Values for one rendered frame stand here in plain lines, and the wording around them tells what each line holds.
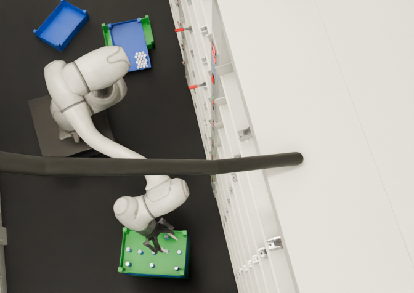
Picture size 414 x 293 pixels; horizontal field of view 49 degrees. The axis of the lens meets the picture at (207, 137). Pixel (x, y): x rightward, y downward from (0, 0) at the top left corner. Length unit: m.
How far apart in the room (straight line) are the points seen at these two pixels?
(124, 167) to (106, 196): 2.01
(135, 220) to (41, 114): 1.07
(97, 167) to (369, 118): 0.53
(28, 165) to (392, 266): 0.60
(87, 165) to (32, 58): 2.53
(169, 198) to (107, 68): 0.54
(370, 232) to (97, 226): 1.97
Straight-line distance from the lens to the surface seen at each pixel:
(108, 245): 2.60
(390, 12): 1.05
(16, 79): 3.09
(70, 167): 0.61
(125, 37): 2.92
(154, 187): 1.71
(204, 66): 1.63
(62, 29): 3.17
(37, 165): 0.59
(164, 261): 2.22
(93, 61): 1.75
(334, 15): 1.01
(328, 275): 0.82
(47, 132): 2.57
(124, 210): 1.72
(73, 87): 1.74
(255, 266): 1.44
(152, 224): 1.85
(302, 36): 0.96
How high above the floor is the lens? 2.52
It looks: 70 degrees down
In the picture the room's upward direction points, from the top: 1 degrees counter-clockwise
